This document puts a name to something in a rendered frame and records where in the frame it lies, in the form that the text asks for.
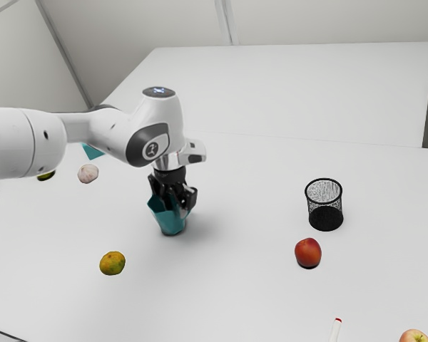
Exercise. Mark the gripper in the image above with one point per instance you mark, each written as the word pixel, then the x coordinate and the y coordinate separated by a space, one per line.
pixel 169 180

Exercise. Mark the teal faceted mug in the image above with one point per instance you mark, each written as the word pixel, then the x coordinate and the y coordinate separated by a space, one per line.
pixel 170 222

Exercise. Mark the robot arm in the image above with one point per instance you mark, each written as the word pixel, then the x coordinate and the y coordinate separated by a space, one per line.
pixel 103 128

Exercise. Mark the orange-green mandarin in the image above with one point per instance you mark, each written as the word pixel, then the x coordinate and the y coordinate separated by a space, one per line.
pixel 112 263

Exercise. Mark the garlic bulb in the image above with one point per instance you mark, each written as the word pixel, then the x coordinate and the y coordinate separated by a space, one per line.
pixel 88 174

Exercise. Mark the teal angular object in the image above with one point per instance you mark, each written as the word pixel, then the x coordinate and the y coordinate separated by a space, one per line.
pixel 92 152

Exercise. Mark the yellow-green fruit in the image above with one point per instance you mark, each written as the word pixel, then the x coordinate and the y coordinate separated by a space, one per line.
pixel 45 176

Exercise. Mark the red peach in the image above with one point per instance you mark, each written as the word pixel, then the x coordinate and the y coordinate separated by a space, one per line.
pixel 307 252

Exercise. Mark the black mesh pen holder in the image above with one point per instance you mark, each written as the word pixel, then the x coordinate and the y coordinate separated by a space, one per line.
pixel 324 210

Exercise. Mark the white pen with red cap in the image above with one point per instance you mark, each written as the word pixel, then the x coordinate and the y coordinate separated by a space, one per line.
pixel 334 329

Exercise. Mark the red-yellow apple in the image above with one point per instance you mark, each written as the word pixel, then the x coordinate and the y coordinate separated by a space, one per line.
pixel 415 336

